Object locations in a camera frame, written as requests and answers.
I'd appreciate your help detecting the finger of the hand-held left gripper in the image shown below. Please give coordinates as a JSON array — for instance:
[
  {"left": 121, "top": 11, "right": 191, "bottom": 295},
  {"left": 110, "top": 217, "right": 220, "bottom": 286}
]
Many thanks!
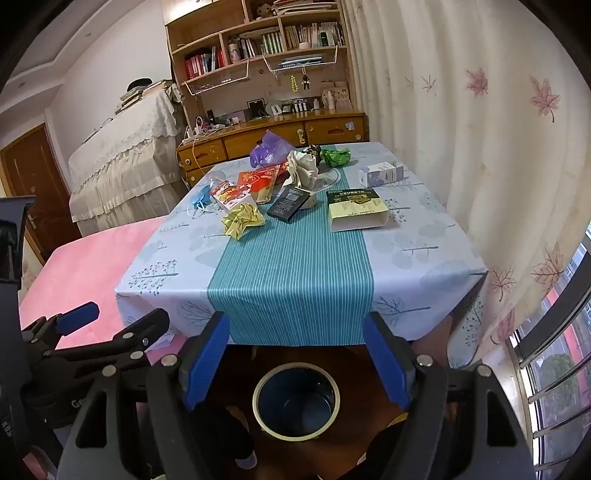
[
  {"left": 21, "top": 301, "right": 101, "bottom": 356},
  {"left": 44, "top": 308, "right": 171, "bottom": 367}
]

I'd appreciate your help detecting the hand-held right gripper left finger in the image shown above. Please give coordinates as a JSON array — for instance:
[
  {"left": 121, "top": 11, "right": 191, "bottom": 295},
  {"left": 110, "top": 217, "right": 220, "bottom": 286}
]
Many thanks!
[{"left": 58, "top": 311, "right": 259, "bottom": 480}]

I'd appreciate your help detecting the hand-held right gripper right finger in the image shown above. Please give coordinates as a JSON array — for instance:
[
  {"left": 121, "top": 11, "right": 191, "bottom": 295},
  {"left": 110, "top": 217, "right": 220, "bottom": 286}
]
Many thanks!
[{"left": 364, "top": 312, "right": 536, "bottom": 480}]

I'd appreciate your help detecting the blue cream-rimmed trash bin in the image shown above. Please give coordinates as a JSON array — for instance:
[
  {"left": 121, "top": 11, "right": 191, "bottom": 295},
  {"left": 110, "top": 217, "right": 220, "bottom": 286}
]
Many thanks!
[{"left": 252, "top": 362, "right": 341, "bottom": 440}]

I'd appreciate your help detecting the yellow paper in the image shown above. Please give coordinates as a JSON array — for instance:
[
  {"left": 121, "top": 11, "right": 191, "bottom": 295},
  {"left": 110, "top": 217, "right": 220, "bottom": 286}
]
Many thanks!
[{"left": 222, "top": 203, "right": 267, "bottom": 241}]

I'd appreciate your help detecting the yellow green carton box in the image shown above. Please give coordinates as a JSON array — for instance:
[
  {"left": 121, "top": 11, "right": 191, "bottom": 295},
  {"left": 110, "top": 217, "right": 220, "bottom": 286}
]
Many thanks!
[{"left": 326, "top": 187, "right": 389, "bottom": 233}]

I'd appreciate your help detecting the white paper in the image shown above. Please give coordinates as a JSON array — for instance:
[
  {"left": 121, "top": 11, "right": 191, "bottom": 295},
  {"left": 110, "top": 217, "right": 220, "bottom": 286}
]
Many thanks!
[{"left": 283, "top": 150, "right": 322, "bottom": 191}]

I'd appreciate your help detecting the green wrapper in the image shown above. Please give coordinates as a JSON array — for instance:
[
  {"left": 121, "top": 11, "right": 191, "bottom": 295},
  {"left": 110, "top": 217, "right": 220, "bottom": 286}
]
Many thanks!
[{"left": 320, "top": 147, "right": 353, "bottom": 168}]

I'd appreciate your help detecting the purple plastic bag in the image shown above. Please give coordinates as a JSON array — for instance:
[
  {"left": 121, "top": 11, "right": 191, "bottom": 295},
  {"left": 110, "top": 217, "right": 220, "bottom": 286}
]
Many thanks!
[{"left": 250, "top": 130, "right": 294, "bottom": 169}]

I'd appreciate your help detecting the pink bed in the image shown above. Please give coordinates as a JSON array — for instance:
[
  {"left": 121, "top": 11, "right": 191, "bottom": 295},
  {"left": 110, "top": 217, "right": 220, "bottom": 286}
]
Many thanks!
[{"left": 18, "top": 216, "right": 188, "bottom": 352}]

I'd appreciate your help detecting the person's black trouser leg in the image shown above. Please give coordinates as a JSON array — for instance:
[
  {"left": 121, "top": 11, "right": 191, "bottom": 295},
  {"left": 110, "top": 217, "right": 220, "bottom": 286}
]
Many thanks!
[{"left": 365, "top": 413, "right": 410, "bottom": 480}]

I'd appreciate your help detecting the leaf print striped tablecloth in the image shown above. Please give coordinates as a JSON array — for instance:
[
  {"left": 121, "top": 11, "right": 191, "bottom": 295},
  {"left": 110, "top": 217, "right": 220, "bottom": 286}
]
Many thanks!
[{"left": 115, "top": 142, "right": 490, "bottom": 370}]

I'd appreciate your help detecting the blue face mask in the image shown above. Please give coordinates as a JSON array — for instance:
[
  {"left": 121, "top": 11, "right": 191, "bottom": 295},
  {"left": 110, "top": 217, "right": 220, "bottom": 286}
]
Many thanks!
[{"left": 187, "top": 184, "right": 219, "bottom": 219}]

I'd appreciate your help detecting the brown wooden door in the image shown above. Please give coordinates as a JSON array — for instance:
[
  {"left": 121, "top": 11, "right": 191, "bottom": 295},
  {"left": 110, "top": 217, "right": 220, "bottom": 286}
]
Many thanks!
[{"left": 0, "top": 124, "right": 85, "bottom": 267}]

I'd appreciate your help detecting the red white snack packet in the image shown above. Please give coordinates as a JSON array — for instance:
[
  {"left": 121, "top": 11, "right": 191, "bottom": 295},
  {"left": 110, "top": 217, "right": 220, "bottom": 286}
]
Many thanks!
[{"left": 210, "top": 180, "right": 257, "bottom": 213}]

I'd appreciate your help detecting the window with metal railing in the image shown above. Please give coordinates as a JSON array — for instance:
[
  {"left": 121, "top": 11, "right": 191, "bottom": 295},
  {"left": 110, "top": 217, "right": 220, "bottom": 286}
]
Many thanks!
[{"left": 505, "top": 226, "right": 591, "bottom": 480}]

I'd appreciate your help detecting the lace cloth covered piano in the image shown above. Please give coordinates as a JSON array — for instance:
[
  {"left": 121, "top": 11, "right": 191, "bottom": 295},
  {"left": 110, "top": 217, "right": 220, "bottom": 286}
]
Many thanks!
[{"left": 68, "top": 85, "right": 188, "bottom": 237}]

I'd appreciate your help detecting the black flat box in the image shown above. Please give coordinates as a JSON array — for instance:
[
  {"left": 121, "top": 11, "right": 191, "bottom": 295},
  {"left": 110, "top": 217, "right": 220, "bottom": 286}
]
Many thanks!
[{"left": 267, "top": 186, "right": 313, "bottom": 224}]

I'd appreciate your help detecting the white purple small box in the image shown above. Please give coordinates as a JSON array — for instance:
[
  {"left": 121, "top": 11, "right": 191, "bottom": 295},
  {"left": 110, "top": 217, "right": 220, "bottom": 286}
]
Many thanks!
[{"left": 359, "top": 161, "right": 404, "bottom": 188}]

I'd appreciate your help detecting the wooden drawer cabinet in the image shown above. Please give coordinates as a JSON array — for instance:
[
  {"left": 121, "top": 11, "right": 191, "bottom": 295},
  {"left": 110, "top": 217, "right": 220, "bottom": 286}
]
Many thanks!
[{"left": 177, "top": 112, "right": 370, "bottom": 188}]

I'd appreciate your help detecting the stack of books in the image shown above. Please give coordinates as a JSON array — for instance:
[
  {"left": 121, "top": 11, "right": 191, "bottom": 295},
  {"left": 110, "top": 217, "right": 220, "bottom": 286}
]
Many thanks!
[{"left": 115, "top": 78, "right": 174, "bottom": 114}]

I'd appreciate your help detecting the cream leaf print curtain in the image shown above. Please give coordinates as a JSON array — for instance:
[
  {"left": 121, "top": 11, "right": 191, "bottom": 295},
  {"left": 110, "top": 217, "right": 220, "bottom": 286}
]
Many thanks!
[{"left": 342, "top": 0, "right": 591, "bottom": 370}]

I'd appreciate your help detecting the wooden bookshelf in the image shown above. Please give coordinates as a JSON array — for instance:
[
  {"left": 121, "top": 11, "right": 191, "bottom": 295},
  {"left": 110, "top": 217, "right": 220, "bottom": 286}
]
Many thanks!
[{"left": 163, "top": 0, "right": 354, "bottom": 136}]

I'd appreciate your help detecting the row of shelf books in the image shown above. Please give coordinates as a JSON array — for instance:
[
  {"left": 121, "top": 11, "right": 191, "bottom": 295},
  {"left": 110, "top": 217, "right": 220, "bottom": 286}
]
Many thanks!
[{"left": 184, "top": 21, "right": 347, "bottom": 80}]

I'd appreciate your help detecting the white wire rack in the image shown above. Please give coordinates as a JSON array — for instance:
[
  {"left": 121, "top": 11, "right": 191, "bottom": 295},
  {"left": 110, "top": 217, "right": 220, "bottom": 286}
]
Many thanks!
[
  {"left": 262, "top": 45, "right": 348, "bottom": 75},
  {"left": 182, "top": 60, "right": 253, "bottom": 96}
]

